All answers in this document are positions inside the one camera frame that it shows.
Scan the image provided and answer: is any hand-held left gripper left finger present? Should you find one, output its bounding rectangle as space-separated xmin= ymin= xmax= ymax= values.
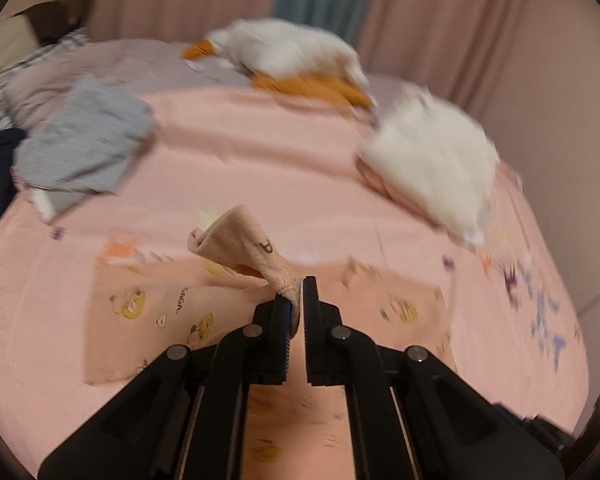
xmin=37 ymin=294 xmax=301 ymax=480

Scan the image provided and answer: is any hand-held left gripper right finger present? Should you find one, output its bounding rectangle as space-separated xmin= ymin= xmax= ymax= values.
xmin=302 ymin=276 xmax=566 ymax=480

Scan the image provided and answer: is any pink cartoon print garment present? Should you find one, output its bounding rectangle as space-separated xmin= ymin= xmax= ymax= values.
xmin=82 ymin=205 xmax=456 ymax=387

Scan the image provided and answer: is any pink printed bed sheet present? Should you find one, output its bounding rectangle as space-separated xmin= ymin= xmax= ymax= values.
xmin=0 ymin=37 xmax=592 ymax=480

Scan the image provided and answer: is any white folded cloth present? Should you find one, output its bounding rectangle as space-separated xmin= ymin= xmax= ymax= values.
xmin=357 ymin=85 xmax=502 ymax=252

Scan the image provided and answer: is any grey crumpled cloth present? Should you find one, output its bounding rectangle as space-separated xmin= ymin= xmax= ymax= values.
xmin=14 ymin=76 xmax=157 ymax=224

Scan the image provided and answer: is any white plush goose toy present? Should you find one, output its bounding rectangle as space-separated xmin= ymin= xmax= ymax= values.
xmin=180 ymin=17 xmax=377 ymax=111

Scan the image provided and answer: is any lavender grey blanket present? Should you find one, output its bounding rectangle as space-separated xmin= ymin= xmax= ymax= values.
xmin=4 ymin=39 xmax=253 ymax=113

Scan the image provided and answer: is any pink curtain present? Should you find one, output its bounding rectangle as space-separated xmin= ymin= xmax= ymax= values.
xmin=86 ymin=0 xmax=600 ymax=126

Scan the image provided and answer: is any plaid cloth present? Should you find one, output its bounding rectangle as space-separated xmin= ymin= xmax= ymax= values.
xmin=0 ymin=27 xmax=92 ymax=133

